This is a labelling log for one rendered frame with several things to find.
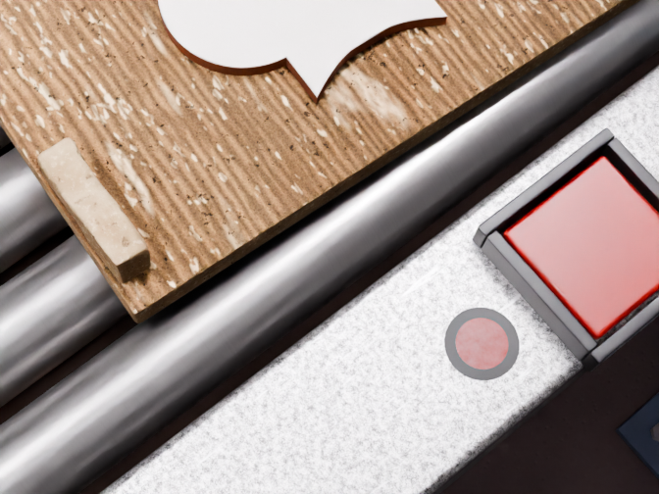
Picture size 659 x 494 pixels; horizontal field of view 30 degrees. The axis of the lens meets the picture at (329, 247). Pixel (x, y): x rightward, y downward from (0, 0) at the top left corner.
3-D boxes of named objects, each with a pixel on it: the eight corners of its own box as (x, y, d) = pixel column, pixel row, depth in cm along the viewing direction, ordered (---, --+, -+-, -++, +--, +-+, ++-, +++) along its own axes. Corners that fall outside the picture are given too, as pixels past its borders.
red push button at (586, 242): (689, 265, 53) (700, 254, 52) (589, 348, 52) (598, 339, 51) (596, 165, 55) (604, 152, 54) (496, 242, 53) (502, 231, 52)
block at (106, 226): (156, 268, 50) (150, 245, 48) (119, 291, 50) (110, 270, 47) (79, 158, 52) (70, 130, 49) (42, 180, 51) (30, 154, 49)
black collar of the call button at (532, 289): (716, 268, 54) (730, 255, 52) (588, 373, 52) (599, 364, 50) (597, 141, 55) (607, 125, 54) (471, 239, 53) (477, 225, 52)
